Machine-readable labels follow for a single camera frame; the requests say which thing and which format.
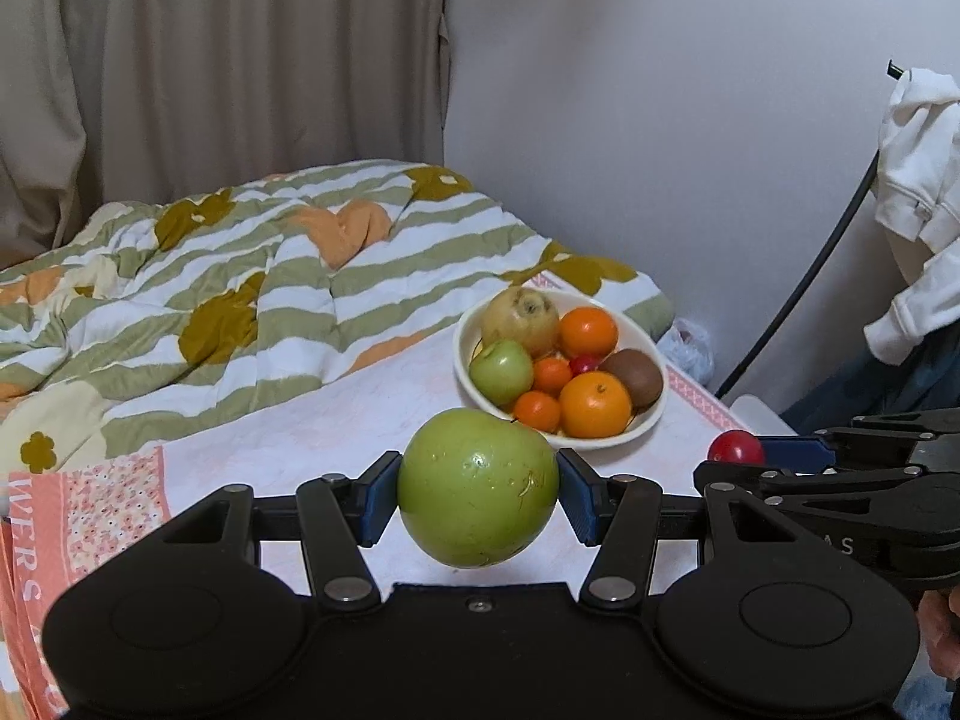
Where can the small mandarin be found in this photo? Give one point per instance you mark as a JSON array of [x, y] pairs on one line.
[[537, 409], [553, 376]]

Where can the person's right hand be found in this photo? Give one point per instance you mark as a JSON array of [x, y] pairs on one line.
[[941, 630]]

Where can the beige curtain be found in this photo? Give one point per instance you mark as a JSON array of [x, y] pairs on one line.
[[225, 52]]

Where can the large green apple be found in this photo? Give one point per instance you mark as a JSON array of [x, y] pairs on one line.
[[480, 487]]

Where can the green striped floral blanket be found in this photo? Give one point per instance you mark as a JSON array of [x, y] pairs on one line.
[[300, 277]]

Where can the white oval bowl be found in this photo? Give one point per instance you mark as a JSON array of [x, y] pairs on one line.
[[469, 334]]

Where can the large orange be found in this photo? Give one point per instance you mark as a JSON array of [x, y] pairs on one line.
[[595, 405]]

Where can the yellow pear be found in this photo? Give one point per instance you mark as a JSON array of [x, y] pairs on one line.
[[521, 321]]

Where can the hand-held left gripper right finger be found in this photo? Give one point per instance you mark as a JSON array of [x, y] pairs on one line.
[[577, 499]]

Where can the blue cloth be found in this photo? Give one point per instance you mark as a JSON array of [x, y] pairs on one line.
[[885, 382]]

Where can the small green apple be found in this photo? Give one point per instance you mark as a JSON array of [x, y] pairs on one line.
[[501, 373]]

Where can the clear plastic bag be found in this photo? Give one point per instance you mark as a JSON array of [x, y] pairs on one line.
[[690, 349]]

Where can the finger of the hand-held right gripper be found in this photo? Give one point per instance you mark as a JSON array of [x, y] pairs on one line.
[[806, 451], [750, 476]]

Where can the white box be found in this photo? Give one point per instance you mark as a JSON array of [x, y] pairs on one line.
[[761, 412]]

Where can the white hanging garment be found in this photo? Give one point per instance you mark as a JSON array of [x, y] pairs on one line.
[[919, 165]]

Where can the red cherry tomato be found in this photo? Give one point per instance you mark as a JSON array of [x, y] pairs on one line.
[[736, 448], [583, 365]]

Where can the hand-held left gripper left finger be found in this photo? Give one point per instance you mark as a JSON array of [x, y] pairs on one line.
[[379, 499]]

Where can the brown kiwi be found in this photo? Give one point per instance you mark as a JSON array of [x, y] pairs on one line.
[[634, 376]]

